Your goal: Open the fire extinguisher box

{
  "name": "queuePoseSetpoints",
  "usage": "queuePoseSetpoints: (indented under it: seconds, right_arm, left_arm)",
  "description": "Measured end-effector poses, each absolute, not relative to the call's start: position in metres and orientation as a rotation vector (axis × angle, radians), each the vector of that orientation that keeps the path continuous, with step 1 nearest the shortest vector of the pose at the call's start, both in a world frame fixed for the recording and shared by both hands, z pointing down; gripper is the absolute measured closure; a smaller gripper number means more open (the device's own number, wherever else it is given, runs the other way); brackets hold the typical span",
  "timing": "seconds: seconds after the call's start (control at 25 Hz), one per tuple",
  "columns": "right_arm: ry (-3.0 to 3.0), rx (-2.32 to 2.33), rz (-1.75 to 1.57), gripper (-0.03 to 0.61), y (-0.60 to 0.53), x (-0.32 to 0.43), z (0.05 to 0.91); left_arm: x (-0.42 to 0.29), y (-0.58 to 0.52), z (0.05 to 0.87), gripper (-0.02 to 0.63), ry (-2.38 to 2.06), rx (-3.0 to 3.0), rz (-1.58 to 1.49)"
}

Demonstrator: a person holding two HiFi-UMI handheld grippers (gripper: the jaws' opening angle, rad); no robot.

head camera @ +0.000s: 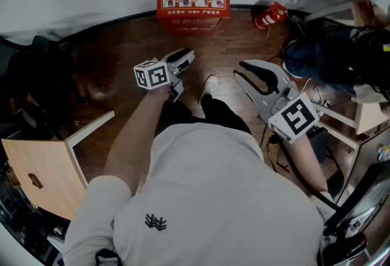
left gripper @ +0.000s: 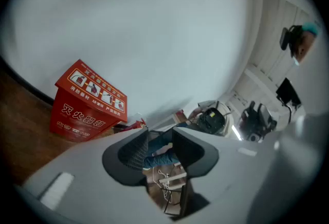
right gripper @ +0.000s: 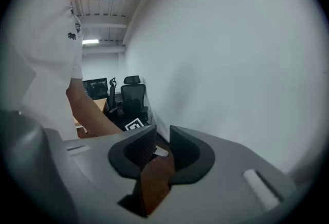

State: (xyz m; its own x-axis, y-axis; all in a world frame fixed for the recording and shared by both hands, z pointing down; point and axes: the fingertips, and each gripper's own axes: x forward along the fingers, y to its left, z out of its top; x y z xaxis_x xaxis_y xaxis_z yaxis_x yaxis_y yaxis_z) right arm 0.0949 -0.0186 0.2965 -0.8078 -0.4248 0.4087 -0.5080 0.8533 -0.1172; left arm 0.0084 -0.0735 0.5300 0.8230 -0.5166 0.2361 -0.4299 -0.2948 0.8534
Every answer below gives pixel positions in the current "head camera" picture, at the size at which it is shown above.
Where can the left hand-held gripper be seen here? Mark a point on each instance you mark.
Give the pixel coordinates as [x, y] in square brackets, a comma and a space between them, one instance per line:
[152, 75]

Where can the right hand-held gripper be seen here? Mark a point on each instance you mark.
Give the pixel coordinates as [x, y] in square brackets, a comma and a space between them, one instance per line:
[297, 116]

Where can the person's right forearm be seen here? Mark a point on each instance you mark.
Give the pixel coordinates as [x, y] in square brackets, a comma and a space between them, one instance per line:
[307, 158]

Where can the person's left forearm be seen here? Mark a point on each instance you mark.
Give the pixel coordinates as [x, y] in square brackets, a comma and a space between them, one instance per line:
[134, 136]

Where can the red fire extinguisher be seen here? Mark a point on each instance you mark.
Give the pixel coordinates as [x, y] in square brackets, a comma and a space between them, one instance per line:
[268, 18]

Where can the person's white shoe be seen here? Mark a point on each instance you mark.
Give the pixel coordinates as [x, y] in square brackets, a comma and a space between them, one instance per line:
[211, 84]

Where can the person's black trousers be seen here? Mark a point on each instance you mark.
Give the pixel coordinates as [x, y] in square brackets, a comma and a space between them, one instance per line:
[222, 113]

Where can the person's white shirt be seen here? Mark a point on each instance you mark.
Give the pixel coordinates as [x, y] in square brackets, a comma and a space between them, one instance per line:
[213, 197]

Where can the black office chair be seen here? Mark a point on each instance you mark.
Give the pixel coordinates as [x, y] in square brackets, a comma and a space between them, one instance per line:
[39, 75]

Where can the dark monitor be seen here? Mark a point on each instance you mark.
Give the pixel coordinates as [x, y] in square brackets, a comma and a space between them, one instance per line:
[362, 197]

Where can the light wooden table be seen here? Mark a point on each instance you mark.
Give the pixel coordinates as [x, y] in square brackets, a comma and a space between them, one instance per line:
[42, 167]

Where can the white frame table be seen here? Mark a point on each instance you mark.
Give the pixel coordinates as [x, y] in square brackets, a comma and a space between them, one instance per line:
[341, 127]

